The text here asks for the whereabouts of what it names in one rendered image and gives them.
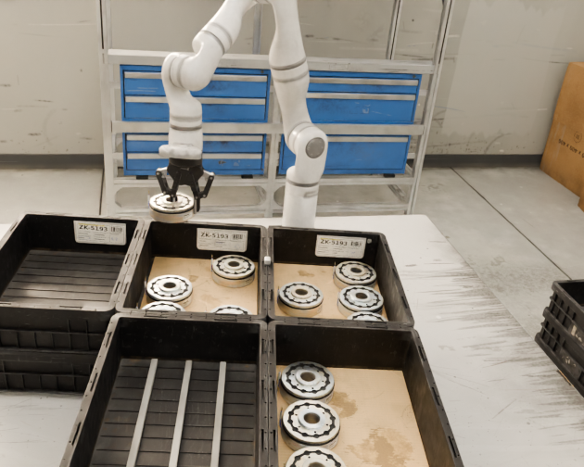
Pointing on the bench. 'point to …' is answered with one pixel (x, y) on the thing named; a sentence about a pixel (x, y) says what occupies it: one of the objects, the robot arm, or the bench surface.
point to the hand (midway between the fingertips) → (185, 205)
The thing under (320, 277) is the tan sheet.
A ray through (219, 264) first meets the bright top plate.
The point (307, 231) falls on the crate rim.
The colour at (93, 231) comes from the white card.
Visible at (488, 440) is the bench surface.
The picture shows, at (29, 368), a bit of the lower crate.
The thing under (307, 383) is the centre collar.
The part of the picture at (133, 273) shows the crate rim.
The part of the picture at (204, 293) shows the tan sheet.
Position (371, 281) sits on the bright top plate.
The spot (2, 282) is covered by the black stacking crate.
